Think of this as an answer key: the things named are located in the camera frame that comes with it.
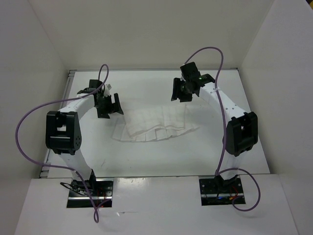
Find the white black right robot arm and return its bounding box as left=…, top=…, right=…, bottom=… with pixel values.
left=171, top=76, right=258, bottom=192

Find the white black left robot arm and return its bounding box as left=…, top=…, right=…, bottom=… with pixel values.
left=45, top=93, right=123, bottom=196

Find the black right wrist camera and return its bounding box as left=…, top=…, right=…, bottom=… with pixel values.
left=180, top=62, right=201, bottom=81

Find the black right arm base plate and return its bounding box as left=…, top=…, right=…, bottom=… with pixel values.
left=199, top=176, right=246, bottom=206

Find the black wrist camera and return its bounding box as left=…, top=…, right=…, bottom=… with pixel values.
left=78, top=79, right=104, bottom=94
left=180, top=62, right=201, bottom=81

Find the white pleated skirt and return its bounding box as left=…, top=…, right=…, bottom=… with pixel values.
left=112, top=104, right=199, bottom=142

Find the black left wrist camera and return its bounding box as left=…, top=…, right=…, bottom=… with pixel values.
left=78, top=79, right=104, bottom=94

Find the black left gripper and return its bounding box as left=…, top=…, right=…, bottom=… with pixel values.
left=95, top=93, right=123, bottom=118

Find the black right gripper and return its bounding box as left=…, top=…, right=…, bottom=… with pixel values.
left=171, top=77, right=193, bottom=102

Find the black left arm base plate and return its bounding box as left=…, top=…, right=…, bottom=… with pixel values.
left=60, top=180, right=113, bottom=209

